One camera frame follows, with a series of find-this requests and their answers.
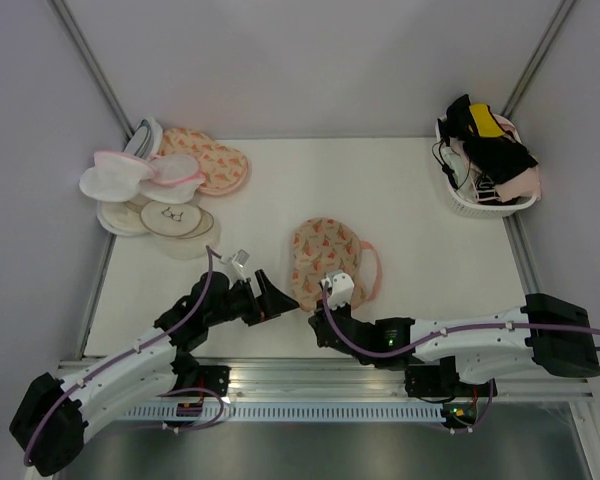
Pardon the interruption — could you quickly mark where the yellow garment in basket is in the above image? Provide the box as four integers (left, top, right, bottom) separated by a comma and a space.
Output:
469, 103, 505, 138

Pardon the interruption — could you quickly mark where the white blue-trimmed mesh bag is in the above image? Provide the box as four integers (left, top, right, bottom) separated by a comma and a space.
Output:
123, 117, 163, 160

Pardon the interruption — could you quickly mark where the pink bra in basket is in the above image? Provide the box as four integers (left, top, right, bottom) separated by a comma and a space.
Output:
480, 167, 542, 203

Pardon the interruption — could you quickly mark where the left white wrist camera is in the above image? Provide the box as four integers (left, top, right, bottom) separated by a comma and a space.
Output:
221, 249, 250, 283

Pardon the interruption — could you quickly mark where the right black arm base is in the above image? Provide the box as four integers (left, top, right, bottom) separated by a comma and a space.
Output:
404, 365, 455, 404

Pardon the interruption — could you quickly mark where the peach floral mesh laundry bag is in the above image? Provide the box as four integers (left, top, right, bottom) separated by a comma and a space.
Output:
291, 217, 383, 312

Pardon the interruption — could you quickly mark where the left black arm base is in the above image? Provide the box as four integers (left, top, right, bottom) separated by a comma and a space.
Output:
194, 365, 231, 397

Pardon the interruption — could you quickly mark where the white slotted cable duct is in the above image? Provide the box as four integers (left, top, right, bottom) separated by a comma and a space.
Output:
122, 401, 469, 423

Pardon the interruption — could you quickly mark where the beige bag with bra print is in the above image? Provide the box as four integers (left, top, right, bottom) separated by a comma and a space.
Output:
139, 201, 216, 239

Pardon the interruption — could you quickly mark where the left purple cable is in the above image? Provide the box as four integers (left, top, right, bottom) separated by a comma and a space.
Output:
22, 244, 231, 469

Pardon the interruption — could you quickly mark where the white pink-trimmed mesh bag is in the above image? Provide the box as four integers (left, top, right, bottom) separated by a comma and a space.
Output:
79, 150, 157, 203

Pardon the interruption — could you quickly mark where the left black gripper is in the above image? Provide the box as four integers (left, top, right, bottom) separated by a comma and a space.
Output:
205, 269, 298, 327

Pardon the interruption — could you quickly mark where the cream round mesh bag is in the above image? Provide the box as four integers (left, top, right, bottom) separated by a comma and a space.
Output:
96, 202, 149, 237

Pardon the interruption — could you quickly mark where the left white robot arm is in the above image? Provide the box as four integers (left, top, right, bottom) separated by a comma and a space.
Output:
9, 270, 299, 476

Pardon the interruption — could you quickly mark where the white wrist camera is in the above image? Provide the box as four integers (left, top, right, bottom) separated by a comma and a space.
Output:
221, 249, 250, 283
320, 270, 355, 309

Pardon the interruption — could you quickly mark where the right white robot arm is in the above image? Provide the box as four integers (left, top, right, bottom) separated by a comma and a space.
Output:
308, 293, 600, 395

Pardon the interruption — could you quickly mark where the black bra in basket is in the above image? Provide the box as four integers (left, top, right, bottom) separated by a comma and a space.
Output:
438, 94, 538, 184

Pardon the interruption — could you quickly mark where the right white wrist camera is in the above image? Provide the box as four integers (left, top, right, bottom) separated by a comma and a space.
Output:
320, 270, 355, 309

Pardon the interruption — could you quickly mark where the white plastic laundry basket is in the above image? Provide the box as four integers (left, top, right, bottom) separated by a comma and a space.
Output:
428, 116, 541, 219

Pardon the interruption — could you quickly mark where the aluminium mounting rail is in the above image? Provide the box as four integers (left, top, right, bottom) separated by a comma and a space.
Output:
57, 357, 596, 401

